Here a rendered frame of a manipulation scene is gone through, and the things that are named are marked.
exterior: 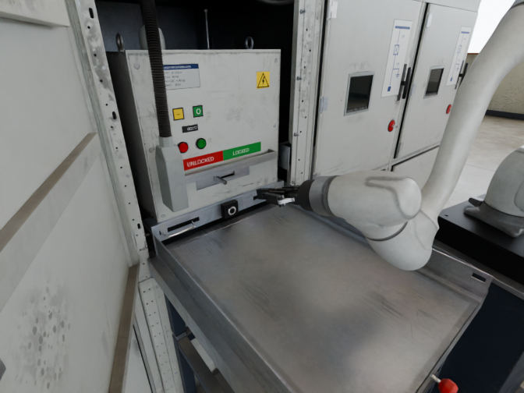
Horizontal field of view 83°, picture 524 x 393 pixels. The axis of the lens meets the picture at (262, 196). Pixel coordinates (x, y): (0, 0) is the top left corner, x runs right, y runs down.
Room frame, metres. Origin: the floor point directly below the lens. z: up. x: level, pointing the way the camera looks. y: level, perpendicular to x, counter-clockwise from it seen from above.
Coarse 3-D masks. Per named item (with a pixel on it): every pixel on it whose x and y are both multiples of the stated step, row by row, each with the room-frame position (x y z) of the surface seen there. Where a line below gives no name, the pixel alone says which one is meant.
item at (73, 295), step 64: (0, 0) 0.35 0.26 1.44; (0, 64) 0.36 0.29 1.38; (64, 64) 0.58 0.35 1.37; (0, 128) 0.31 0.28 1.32; (64, 128) 0.49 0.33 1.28; (0, 192) 0.27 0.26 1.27; (64, 192) 0.37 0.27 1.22; (0, 256) 0.20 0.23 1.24; (64, 256) 0.34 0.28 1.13; (0, 320) 0.19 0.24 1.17; (64, 320) 0.28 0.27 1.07; (128, 320) 0.47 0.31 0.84; (0, 384) 0.16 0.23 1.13; (64, 384) 0.23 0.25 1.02
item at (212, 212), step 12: (252, 192) 0.97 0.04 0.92; (216, 204) 0.88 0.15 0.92; (240, 204) 0.94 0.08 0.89; (252, 204) 0.97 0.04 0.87; (180, 216) 0.80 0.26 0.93; (192, 216) 0.82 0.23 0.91; (204, 216) 0.85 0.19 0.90; (216, 216) 0.87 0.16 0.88; (156, 228) 0.74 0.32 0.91; (168, 228) 0.77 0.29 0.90; (180, 228) 0.79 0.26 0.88
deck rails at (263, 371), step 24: (312, 216) 0.92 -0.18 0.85; (360, 240) 0.77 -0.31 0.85; (168, 264) 0.64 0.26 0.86; (432, 264) 0.63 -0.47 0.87; (456, 264) 0.59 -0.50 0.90; (192, 288) 0.53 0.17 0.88; (456, 288) 0.56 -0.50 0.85; (480, 288) 0.54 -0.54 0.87; (216, 312) 0.45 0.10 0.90; (240, 336) 0.38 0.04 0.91; (264, 360) 0.33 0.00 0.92; (264, 384) 0.32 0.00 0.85; (288, 384) 0.32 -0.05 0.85
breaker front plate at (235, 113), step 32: (224, 64) 0.93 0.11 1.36; (256, 64) 1.00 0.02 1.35; (192, 96) 0.86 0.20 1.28; (224, 96) 0.93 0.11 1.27; (256, 96) 1.00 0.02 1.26; (224, 128) 0.92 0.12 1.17; (256, 128) 1.00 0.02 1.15; (160, 192) 0.77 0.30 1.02; (192, 192) 0.84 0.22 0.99; (224, 192) 0.91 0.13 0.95
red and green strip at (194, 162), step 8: (248, 144) 0.98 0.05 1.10; (256, 144) 1.00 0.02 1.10; (216, 152) 0.90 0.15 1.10; (224, 152) 0.92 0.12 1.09; (232, 152) 0.94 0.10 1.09; (240, 152) 0.96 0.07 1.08; (248, 152) 0.98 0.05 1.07; (184, 160) 0.83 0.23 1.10; (192, 160) 0.84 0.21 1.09; (200, 160) 0.86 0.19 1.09; (208, 160) 0.88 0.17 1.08; (216, 160) 0.90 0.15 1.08; (224, 160) 0.92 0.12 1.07; (184, 168) 0.83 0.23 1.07
